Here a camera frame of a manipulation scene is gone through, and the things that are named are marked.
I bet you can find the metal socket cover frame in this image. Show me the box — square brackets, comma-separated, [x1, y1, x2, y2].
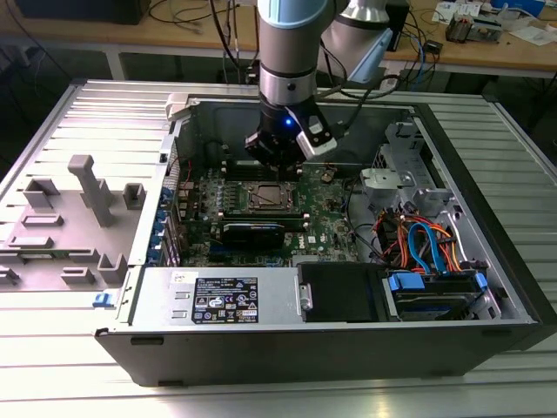
[247, 179, 297, 214]

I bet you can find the silver CPU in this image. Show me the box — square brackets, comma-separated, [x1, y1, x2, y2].
[257, 185, 284, 206]

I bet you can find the CPU socket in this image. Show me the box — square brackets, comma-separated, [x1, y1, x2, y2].
[244, 178, 298, 215]

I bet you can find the green motherboard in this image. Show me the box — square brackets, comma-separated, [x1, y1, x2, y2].
[176, 163, 365, 269]

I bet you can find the black graphics card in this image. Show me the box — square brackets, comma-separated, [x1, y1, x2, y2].
[220, 221, 287, 251]

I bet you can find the silver drive cage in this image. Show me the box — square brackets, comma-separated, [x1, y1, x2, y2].
[372, 120, 439, 206]

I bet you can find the tall black box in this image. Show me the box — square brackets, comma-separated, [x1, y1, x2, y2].
[386, 0, 411, 53]

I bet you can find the hard disk blue carrier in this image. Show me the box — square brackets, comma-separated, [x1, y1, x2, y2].
[382, 270, 488, 324]

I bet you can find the silver power supply unit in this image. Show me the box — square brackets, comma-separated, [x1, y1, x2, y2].
[129, 266, 305, 327]

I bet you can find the copper coil transformer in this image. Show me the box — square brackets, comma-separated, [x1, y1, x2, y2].
[446, 11, 474, 44]

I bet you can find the black open PC case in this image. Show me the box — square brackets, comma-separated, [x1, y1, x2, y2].
[94, 89, 557, 388]

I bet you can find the wooden desk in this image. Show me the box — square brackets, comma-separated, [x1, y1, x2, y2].
[0, 0, 557, 73]

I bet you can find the white printed leaflet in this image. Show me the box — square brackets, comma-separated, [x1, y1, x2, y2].
[432, 1, 482, 23]

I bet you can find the large black box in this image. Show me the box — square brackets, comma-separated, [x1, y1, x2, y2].
[16, 0, 152, 26]

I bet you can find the grey parts rack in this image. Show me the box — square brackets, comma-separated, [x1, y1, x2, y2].
[0, 154, 147, 293]

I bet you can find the grey electronic device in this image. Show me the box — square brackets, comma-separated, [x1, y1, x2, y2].
[472, 15, 507, 44]

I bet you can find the white paper sheet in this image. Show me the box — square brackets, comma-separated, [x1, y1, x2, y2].
[507, 24, 557, 47]

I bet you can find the blue box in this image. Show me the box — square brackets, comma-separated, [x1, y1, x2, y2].
[491, 0, 545, 12]

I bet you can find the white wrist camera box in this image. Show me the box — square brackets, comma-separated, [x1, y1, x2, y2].
[294, 113, 340, 158]

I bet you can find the thin looped grey cable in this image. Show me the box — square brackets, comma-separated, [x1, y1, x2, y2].
[324, 149, 363, 175]

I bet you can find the thick black cable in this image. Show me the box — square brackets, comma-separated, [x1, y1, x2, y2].
[345, 178, 384, 265]

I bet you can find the blue desk cable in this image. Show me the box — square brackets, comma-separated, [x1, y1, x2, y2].
[410, 34, 432, 86]

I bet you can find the blue wire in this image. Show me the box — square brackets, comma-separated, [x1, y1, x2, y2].
[407, 220, 441, 275]

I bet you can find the orange wire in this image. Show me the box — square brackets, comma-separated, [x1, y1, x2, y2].
[428, 224, 465, 274]

